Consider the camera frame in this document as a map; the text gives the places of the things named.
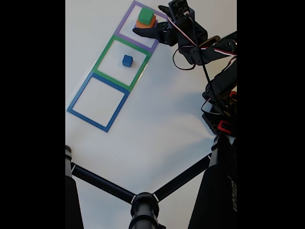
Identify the orange square block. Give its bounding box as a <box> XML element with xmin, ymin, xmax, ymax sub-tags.
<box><xmin>135</xmin><ymin>14</ymin><xmax>157</xmax><ymax>29</ymax></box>

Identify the green square block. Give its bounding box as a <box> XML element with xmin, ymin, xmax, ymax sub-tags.
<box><xmin>138</xmin><ymin>7</ymin><xmax>155</xmax><ymax>22</ymax></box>

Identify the small blue cube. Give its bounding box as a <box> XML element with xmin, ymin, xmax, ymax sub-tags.
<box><xmin>122</xmin><ymin>54</ymin><xmax>133</xmax><ymax>67</ymax></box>

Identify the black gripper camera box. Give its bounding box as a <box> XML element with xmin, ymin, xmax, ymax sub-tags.
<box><xmin>168</xmin><ymin>0</ymin><xmax>195</xmax><ymax>24</ymax></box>

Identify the purple square frame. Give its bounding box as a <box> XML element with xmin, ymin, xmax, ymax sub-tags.
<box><xmin>114</xmin><ymin>0</ymin><xmax>172</xmax><ymax>53</ymax></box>

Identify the thin black camera cable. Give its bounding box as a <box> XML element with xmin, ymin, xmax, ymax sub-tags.
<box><xmin>173</xmin><ymin>14</ymin><xmax>229</xmax><ymax>115</ymax></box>

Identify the green square frame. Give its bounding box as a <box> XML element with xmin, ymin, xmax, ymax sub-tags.
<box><xmin>91</xmin><ymin>34</ymin><xmax>153</xmax><ymax>93</ymax></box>

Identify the blue square frame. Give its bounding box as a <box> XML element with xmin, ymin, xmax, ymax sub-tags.
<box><xmin>66</xmin><ymin>72</ymin><xmax>131</xmax><ymax>133</ymax></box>

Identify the black camera tripod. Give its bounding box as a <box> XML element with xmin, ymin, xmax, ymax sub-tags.
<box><xmin>65</xmin><ymin>135</ymin><xmax>237</xmax><ymax>229</ymax></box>

